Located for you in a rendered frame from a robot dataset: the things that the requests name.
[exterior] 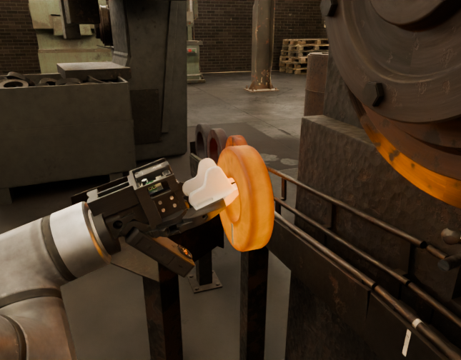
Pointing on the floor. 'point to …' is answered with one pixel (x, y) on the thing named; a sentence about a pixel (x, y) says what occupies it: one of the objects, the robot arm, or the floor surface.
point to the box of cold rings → (57, 131)
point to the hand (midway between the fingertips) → (241, 186)
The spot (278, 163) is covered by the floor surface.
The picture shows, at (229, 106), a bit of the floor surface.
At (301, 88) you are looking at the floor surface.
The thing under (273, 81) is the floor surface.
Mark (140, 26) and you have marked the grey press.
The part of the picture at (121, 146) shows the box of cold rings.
